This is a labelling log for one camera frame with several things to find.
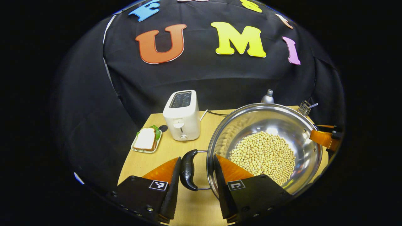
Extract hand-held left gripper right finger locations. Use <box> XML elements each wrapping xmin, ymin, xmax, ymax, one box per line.
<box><xmin>213</xmin><ymin>154</ymin><xmax>292</xmax><ymax>224</ymax></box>

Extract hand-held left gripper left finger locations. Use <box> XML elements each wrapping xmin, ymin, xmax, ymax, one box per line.
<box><xmin>107</xmin><ymin>156</ymin><xmax>182</xmax><ymax>224</ymax></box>

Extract stainless steel pot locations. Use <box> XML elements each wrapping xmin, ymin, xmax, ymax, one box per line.
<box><xmin>180</xmin><ymin>103</ymin><xmax>323</xmax><ymax>200</ymax></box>

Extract pale green sandwich tray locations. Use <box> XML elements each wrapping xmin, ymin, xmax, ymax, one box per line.
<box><xmin>131</xmin><ymin>129</ymin><xmax>163</xmax><ymax>154</ymax></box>

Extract pile of yellow soybeans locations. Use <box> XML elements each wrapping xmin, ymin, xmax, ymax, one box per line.
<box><xmin>228</xmin><ymin>131</ymin><xmax>296</xmax><ymax>186</ymax></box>

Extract sandwich with lettuce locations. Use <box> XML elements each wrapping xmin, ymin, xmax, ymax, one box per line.
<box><xmin>133</xmin><ymin>125</ymin><xmax>161</xmax><ymax>151</ymax></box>

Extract printed metal drink bottle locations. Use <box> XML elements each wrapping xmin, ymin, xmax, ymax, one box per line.
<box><xmin>261</xmin><ymin>89</ymin><xmax>274</xmax><ymax>104</ymax></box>

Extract white toaster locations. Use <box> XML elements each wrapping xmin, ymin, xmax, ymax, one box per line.
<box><xmin>163</xmin><ymin>90</ymin><xmax>201</xmax><ymax>141</ymax></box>

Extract black backdrop cloth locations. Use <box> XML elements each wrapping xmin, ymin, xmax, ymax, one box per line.
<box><xmin>50</xmin><ymin>0</ymin><xmax>346</xmax><ymax>189</ymax></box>

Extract wire mesh holder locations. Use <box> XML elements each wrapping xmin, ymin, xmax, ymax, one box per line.
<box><xmin>297</xmin><ymin>100</ymin><xmax>312</xmax><ymax>116</ymax></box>

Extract toaster power cable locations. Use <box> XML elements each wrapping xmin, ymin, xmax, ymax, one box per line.
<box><xmin>200</xmin><ymin>109</ymin><xmax>228</xmax><ymax>121</ymax></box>

